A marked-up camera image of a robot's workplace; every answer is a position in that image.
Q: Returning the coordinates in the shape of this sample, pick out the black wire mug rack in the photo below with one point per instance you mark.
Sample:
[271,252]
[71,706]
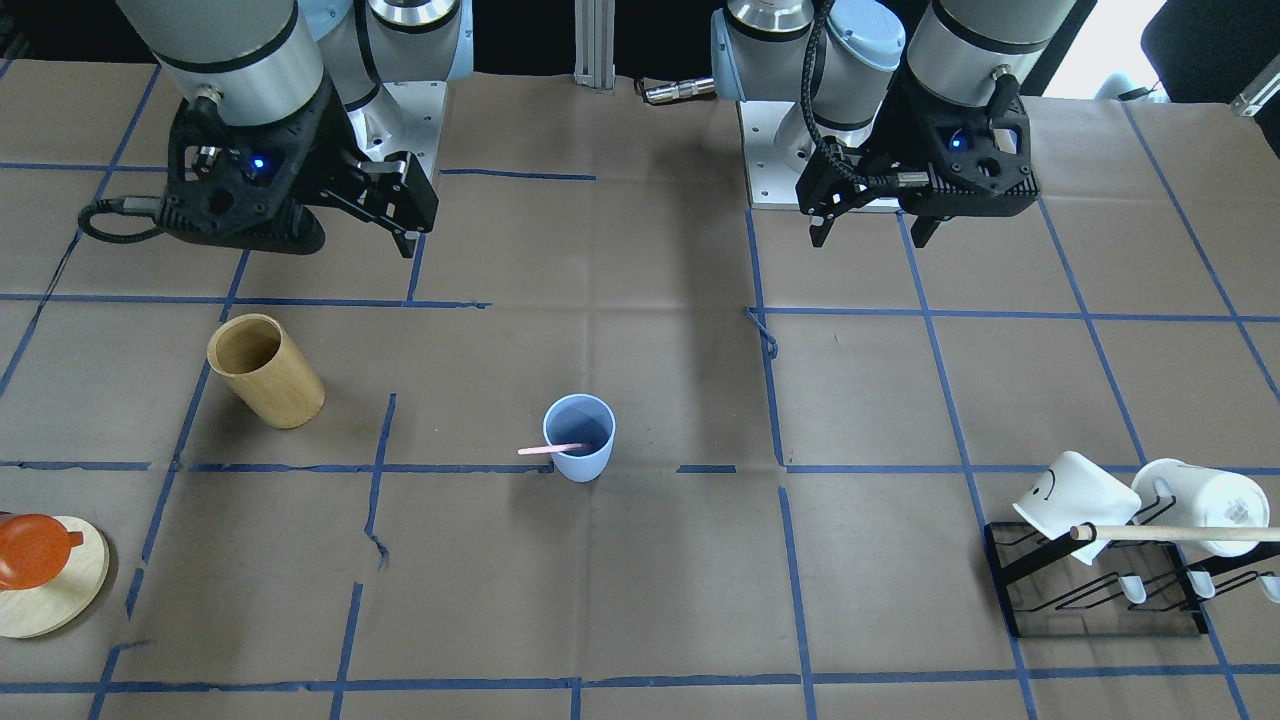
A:
[1065,588]

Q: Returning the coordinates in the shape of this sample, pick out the wooden rack handle rod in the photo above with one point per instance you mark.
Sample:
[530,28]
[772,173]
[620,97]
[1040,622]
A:
[1089,532]

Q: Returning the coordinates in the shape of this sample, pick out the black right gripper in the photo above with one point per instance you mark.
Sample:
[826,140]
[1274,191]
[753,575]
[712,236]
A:
[322,152]

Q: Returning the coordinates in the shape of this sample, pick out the white mug far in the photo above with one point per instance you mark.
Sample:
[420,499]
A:
[1177,494]

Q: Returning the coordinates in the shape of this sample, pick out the orange cup on stand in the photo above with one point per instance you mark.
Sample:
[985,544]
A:
[34,549]

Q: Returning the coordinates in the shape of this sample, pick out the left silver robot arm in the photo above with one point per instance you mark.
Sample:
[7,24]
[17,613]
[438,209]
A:
[836,59]

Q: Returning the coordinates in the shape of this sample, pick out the light blue plastic cup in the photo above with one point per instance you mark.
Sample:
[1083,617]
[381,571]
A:
[584,420]

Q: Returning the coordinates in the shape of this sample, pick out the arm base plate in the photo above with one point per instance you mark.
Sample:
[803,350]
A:
[403,117]
[776,149]

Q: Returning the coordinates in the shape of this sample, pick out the white smiley mug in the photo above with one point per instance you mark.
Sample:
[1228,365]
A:
[1073,491]

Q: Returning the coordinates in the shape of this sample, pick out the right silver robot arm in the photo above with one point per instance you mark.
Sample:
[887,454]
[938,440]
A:
[289,106]

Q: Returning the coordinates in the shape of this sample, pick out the bamboo chopstick holder cup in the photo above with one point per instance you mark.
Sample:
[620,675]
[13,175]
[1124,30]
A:
[265,368]

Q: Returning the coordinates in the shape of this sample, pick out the wooden mug tree stand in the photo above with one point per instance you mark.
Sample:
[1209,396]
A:
[41,610]

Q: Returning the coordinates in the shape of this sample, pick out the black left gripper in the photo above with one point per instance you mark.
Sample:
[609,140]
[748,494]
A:
[893,143]

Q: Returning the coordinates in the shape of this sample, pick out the aluminium frame post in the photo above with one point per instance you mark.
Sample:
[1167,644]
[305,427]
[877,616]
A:
[594,22]

